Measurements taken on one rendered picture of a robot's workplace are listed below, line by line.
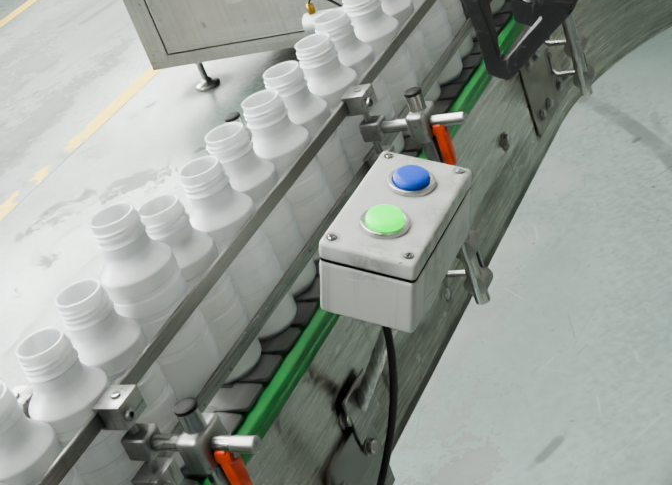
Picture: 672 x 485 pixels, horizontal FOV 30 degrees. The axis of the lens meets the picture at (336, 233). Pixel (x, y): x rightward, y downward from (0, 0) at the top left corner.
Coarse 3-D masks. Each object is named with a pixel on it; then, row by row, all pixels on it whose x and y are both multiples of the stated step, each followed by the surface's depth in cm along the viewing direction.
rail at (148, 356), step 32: (384, 64) 127; (352, 192) 120; (256, 224) 105; (320, 224) 115; (224, 256) 101; (288, 288) 109; (256, 320) 104; (160, 352) 93; (128, 384) 90; (96, 416) 86
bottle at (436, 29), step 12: (420, 0) 139; (432, 12) 140; (444, 12) 142; (420, 24) 141; (432, 24) 141; (444, 24) 142; (432, 36) 141; (444, 36) 142; (432, 48) 142; (444, 48) 142; (432, 60) 143; (456, 60) 144; (444, 72) 143; (456, 72) 144; (444, 84) 144
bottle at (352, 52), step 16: (320, 16) 128; (336, 16) 128; (320, 32) 126; (336, 32) 126; (352, 32) 127; (336, 48) 126; (352, 48) 127; (368, 48) 128; (352, 64) 126; (368, 64) 127; (384, 96) 129; (384, 112) 129; (400, 144) 132
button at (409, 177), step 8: (400, 168) 101; (408, 168) 101; (416, 168) 101; (424, 168) 101; (400, 176) 100; (408, 176) 100; (416, 176) 100; (424, 176) 100; (400, 184) 100; (408, 184) 100; (416, 184) 100; (424, 184) 100
